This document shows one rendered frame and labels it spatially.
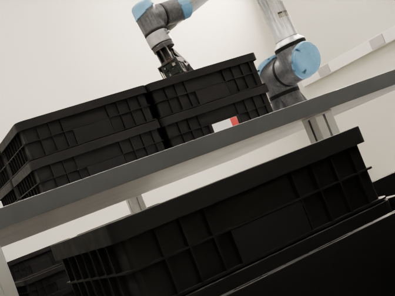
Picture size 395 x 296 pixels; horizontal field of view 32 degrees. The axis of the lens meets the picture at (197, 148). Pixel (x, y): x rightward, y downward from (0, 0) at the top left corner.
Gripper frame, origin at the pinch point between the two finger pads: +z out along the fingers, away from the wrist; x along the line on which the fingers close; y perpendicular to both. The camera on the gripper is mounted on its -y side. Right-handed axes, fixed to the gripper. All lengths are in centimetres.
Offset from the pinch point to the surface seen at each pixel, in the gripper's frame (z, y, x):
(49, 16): -160, -280, -149
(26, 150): -5, 45, -35
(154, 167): 18, 66, 3
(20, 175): -1, 37, -45
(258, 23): -95, -412, -27
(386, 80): 24, 13, 54
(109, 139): 1.9, 31.6, -18.1
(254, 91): 6.5, -4.0, 17.5
